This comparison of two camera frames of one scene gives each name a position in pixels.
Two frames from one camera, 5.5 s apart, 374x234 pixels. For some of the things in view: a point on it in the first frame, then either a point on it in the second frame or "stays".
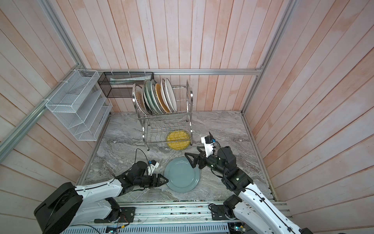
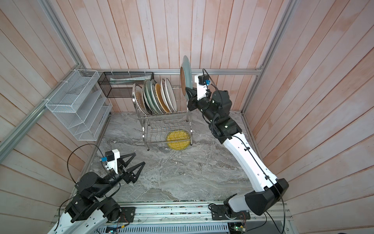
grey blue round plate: [182, 176] -> [186, 76]
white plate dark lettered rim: [155, 95] stays
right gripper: [195, 155] -> [194, 103]
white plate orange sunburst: [138, 93] stays
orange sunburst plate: [165, 95] stays
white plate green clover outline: [171, 95] stays
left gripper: [158, 182] -> [130, 176]
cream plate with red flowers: [145, 100] stays
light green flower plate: [149, 97] stays
